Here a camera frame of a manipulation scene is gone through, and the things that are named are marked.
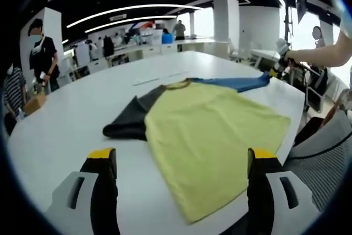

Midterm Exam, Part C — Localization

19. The cardboard box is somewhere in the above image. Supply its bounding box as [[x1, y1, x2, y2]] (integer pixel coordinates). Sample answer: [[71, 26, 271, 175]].
[[24, 93, 47, 116]]

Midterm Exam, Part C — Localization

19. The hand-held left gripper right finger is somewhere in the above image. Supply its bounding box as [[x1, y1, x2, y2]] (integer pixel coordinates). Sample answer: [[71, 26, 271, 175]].
[[247, 147, 322, 235]]

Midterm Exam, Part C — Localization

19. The white desk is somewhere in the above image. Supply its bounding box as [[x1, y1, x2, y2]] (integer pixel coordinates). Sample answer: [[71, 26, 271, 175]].
[[251, 48, 278, 68]]

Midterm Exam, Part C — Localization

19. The white cabinet row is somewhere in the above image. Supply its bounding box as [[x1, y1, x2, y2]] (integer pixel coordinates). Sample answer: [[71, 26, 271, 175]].
[[63, 39, 229, 76]]

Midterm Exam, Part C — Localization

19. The black cable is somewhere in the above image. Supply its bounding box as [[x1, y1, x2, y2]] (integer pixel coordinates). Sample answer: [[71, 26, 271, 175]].
[[291, 133, 352, 162]]

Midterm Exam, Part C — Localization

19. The yellow blue grey garment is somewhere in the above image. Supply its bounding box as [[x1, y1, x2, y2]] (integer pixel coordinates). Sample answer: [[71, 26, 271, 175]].
[[103, 77, 292, 225]]

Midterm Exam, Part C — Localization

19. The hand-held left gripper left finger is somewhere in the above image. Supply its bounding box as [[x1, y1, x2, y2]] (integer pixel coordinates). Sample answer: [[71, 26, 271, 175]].
[[45, 147, 120, 235]]

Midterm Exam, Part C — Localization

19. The white table strip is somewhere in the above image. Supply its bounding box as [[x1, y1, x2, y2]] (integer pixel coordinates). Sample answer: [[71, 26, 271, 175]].
[[132, 71, 189, 86]]

